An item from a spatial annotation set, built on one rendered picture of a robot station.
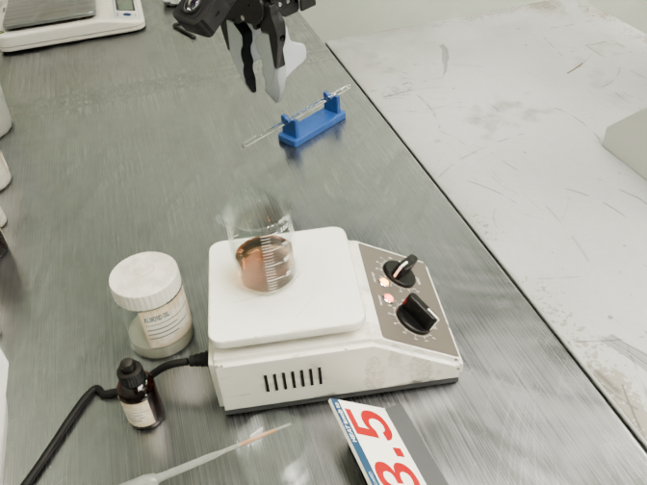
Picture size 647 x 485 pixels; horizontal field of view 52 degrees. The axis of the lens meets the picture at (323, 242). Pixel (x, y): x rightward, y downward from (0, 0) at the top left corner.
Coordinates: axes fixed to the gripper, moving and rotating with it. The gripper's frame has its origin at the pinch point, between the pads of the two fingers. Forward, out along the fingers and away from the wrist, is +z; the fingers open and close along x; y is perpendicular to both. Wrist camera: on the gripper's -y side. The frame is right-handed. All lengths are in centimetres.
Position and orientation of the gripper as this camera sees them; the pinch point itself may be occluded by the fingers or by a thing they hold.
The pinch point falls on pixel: (259, 89)
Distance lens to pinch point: 81.4
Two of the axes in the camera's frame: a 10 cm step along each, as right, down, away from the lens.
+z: 0.7, 7.6, 6.4
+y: 6.9, -5.1, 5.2
